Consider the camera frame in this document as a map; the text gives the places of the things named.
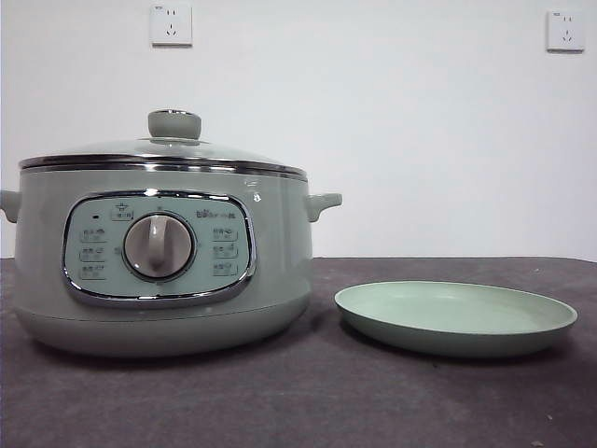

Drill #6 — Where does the glass lid with green knob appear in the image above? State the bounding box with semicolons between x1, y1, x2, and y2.
18;108;309;179

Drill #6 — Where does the pale green electric steamer pot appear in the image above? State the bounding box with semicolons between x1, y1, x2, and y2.
0;162;343;359

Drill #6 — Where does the pale green round plate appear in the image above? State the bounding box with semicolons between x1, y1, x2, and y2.
334;280;579;359

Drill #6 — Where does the white wall socket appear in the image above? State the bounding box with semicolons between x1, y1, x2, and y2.
149;3;193;48
546;9;586;53

